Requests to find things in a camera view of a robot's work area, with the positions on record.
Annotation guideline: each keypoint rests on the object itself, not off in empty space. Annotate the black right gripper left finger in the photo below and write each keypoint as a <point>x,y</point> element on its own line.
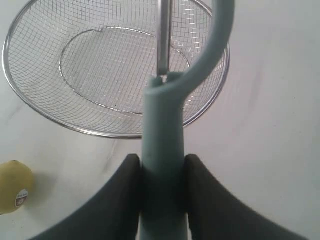
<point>112,214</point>

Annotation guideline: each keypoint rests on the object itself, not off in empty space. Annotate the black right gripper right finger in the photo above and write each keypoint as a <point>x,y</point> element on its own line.
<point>215,214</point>

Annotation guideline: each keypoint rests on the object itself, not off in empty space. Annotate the teal handled peeler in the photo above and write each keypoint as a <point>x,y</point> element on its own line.
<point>163,215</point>

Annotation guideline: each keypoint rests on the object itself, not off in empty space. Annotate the yellow lemon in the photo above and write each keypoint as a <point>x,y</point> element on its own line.
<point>16,183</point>

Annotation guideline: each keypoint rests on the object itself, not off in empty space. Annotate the oval wire mesh basket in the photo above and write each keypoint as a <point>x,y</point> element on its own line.
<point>84,64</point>

